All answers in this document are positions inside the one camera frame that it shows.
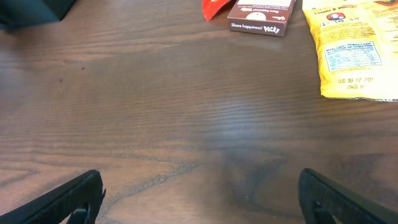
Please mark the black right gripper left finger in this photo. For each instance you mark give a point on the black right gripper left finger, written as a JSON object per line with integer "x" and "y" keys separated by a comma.
{"x": 77, "y": 201}

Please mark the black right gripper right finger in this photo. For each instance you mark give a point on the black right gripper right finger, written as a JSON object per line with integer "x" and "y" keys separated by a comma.
{"x": 322, "y": 200}

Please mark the dark green box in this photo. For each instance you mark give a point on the dark green box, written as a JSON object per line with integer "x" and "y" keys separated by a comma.
{"x": 22, "y": 13}

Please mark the red snack bag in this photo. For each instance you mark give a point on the red snack bag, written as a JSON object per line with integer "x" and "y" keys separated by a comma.
{"x": 211, "y": 7}

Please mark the yellow snack bag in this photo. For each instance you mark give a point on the yellow snack bag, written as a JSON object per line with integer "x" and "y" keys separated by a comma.
{"x": 356, "y": 44}

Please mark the brown Pocky box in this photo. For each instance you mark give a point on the brown Pocky box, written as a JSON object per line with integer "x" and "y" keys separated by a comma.
{"x": 265, "y": 17}

